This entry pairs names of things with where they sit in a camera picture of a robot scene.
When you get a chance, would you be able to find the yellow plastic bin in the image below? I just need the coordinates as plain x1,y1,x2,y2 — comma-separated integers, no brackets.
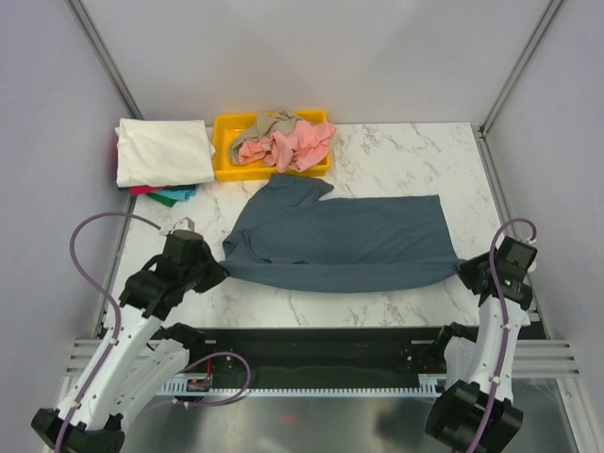
212,109,332,182

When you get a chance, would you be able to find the white slotted cable duct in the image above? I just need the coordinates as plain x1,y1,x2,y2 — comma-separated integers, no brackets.
156,375,442,397

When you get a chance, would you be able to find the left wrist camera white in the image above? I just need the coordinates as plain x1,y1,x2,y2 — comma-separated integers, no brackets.
168,216,195,233

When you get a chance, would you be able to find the folded red t-shirt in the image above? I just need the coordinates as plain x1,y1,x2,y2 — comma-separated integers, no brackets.
128,185,161,196

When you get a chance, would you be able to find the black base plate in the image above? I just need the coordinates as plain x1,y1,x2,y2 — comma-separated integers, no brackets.
150,324,490,391

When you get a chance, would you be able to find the blue-grey t-shirt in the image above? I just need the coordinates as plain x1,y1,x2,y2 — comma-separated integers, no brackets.
222,175,460,294

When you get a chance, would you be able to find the beige t-shirt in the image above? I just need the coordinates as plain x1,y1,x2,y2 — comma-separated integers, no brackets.
228,109,302,165

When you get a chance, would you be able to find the folded green t-shirt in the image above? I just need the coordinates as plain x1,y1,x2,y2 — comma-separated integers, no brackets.
147,191,188,208

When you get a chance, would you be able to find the folded white t-shirt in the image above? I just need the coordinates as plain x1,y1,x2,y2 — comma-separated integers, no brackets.
115,118,215,188

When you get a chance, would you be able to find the pink t-shirt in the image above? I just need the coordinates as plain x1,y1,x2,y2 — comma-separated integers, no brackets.
236,120,337,173

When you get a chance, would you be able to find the folded light blue t-shirt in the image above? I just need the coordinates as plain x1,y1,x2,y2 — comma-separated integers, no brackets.
156,184,198,201

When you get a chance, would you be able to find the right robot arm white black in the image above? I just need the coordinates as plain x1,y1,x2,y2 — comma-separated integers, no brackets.
426,237,537,452

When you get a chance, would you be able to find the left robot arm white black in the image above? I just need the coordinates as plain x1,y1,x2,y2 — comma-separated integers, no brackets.
31,230,228,452

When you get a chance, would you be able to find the right aluminium post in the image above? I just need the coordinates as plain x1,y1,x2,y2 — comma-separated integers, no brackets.
478,0,567,141

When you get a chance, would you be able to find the aluminium frame rail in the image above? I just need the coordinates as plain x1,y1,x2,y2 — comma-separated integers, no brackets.
64,340,579,378

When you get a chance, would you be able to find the aluminium post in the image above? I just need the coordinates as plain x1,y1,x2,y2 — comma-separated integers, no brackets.
478,0,567,141
65,0,143,120

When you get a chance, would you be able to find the left aluminium post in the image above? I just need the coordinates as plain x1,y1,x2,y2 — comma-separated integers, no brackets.
65,0,143,120

